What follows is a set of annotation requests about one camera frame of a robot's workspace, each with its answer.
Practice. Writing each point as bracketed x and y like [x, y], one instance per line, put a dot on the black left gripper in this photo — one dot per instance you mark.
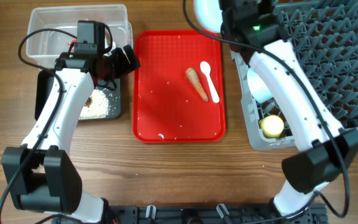
[123, 68]

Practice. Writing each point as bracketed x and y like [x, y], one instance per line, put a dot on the red snack wrapper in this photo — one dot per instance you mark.
[72, 41]

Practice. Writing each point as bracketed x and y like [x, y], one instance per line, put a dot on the light blue plate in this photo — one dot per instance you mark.
[208, 14]

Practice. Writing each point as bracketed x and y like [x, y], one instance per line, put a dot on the light blue bowl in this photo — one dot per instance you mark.
[257, 87]

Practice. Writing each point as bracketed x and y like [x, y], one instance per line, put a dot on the white plastic spoon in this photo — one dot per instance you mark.
[206, 70]

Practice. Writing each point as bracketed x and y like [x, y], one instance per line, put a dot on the carrot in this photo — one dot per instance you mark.
[192, 76]

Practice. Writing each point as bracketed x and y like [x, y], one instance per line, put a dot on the yellow cup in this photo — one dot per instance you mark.
[272, 126]

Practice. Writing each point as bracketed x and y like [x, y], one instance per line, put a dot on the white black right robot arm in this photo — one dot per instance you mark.
[326, 149]

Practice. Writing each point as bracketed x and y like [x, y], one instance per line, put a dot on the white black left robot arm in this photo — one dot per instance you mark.
[40, 175]

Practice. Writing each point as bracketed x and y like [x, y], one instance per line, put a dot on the grey dishwasher rack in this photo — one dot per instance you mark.
[324, 35]

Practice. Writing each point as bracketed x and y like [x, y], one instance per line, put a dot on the brown food scrap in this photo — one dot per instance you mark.
[88, 102]

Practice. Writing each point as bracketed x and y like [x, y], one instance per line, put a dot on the rice pile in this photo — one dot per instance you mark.
[106, 105]

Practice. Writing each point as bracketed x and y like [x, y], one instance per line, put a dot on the black plastic tray bin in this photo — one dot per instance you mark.
[44, 86]

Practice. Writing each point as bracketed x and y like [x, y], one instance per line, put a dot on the clear plastic bin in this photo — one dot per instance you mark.
[46, 47]

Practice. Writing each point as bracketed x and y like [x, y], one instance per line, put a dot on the red serving tray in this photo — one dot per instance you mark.
[165, 106]

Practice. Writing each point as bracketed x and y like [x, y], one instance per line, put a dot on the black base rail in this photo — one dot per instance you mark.
[261, 213]

